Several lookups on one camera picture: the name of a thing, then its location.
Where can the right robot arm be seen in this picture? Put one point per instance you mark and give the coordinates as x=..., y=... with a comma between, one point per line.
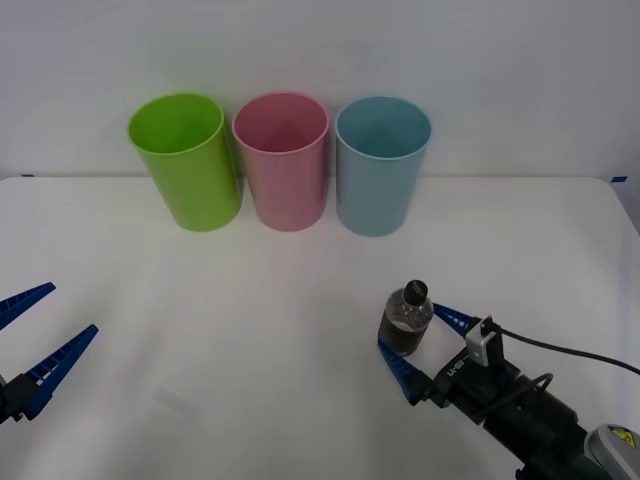
x=540, y=425

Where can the small bottle with black cap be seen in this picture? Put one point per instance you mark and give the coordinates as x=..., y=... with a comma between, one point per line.
x=402, y=327

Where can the pink plastic bin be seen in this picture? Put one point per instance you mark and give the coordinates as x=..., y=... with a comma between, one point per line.
x=287, y=192

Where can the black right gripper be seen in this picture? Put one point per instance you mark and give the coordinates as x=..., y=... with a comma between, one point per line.
x=470, y=387

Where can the pale blue plastic bin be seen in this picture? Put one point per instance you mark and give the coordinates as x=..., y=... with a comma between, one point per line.
x=372, y=195

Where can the green plastic bin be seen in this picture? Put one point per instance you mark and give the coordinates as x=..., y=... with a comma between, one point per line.
x=200, y=185

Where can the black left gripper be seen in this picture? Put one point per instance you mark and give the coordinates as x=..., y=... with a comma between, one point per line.
x=5, y=400

